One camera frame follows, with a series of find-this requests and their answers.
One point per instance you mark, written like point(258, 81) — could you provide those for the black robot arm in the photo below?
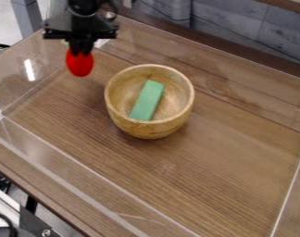
point(88, 8)

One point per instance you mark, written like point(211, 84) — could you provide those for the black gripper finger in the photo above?
point(75, 47)
point(87, 46)

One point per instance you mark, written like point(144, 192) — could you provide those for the clear acrylic tray walls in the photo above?
point(220, 179)

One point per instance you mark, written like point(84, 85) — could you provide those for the black metal bracket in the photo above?
point(33, 227)

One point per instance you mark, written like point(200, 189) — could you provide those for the grey post upper left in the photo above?
point(29, 16)

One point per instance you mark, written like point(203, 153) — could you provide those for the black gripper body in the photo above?
point(68, 26)

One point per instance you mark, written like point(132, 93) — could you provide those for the wooden bowl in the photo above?
point(175, 106)

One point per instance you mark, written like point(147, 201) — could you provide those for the red plush strawberry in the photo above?
point(80, 63)

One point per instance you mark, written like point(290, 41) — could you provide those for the green rectangular block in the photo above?
point(148, 100)

